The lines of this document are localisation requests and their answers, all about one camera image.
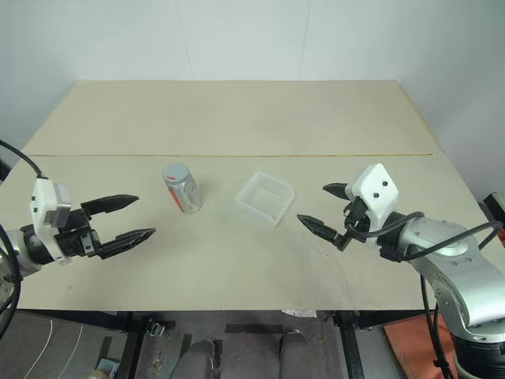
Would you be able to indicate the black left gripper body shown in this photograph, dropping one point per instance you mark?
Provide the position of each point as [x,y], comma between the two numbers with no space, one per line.
[75,239]

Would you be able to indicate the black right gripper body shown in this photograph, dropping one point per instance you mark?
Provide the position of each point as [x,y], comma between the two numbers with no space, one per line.
[355,217]

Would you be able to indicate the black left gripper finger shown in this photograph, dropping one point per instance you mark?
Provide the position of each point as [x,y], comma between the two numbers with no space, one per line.
[114,202]
[128,241]

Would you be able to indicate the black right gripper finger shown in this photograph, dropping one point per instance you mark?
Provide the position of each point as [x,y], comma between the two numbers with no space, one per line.
[336,190]
[321,229]

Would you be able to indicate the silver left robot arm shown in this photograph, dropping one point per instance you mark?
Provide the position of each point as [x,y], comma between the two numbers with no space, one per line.
[28,245]

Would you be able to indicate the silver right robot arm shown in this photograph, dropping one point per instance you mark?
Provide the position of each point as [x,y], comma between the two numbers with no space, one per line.
[453,252]

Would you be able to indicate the translucent plastic container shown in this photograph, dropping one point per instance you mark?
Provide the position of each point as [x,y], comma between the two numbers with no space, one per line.
[265,197]

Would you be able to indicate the silver metal can lid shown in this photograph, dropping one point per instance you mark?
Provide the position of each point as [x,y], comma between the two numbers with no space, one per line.
[175,172]

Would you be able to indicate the crumpled white paper scrap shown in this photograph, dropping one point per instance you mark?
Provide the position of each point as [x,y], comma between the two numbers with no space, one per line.
[300,312]

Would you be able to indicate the small metal clamp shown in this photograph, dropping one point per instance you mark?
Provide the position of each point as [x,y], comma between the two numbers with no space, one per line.
[157,327]

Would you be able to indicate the dark object at room edge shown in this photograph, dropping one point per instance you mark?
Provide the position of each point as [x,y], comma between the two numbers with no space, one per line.
[4,169]

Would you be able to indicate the black tape strip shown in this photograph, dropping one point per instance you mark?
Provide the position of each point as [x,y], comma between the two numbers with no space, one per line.
[254,328]

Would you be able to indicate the dark grey rounded shape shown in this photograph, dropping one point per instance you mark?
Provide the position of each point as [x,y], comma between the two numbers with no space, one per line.
[201,357]
[292,351]

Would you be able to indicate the orange floor mat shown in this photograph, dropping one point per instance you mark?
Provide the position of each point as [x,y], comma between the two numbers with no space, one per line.
[410,343]

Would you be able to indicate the black and red device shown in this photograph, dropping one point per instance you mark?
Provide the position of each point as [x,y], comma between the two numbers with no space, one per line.
[495,205]

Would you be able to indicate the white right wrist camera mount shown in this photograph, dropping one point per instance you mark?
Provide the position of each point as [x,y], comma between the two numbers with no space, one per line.
[375,185]

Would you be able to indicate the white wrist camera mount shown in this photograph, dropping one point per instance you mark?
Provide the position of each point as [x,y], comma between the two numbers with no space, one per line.
[375,185]
[41,197]

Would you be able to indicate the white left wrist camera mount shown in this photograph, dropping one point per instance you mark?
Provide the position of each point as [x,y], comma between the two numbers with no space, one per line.
[41,197]

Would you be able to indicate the black table frame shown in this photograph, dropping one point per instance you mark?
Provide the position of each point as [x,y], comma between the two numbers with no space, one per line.
[351,347]

